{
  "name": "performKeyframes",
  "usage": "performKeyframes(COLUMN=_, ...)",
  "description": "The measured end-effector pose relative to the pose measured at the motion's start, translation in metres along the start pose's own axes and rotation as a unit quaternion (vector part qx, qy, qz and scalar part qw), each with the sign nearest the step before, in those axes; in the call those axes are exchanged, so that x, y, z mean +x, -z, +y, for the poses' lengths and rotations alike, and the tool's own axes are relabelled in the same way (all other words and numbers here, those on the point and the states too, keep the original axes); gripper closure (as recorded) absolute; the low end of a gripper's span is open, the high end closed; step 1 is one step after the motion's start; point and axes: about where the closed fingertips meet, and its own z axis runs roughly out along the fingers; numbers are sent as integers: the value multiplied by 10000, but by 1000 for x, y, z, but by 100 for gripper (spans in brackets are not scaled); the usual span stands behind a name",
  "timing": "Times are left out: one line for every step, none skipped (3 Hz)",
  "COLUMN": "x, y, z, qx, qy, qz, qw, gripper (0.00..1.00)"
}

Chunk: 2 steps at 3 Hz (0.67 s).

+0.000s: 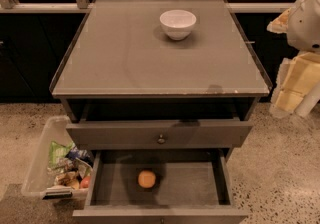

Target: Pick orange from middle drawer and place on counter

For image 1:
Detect orange fruit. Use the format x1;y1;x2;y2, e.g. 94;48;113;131
138;170;156;189

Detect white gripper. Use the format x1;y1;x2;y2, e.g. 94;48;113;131
267;0;320;118

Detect clear plastic storage bin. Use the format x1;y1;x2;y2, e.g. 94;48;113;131
21;116;88;199

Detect open grey middle drawer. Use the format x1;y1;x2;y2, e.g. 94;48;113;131
73;149;247;224

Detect grey drawer cabinet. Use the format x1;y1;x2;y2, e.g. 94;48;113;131
49;0;274;224

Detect white cylindrical post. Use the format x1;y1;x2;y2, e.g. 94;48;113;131
295;82;320;117

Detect red apple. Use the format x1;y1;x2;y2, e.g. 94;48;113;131
80;176;91;188

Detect green snack bag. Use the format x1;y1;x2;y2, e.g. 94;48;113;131
48;141;74;168

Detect grey top drawer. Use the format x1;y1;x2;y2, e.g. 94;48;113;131
66;119;252;150

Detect round metal drawer knob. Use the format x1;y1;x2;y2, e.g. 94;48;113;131
157;134;166;144

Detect crumpled snack packets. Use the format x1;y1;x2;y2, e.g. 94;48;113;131
47;145;93;190

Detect white ceramic bowl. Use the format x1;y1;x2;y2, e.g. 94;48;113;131
159;10;197;41

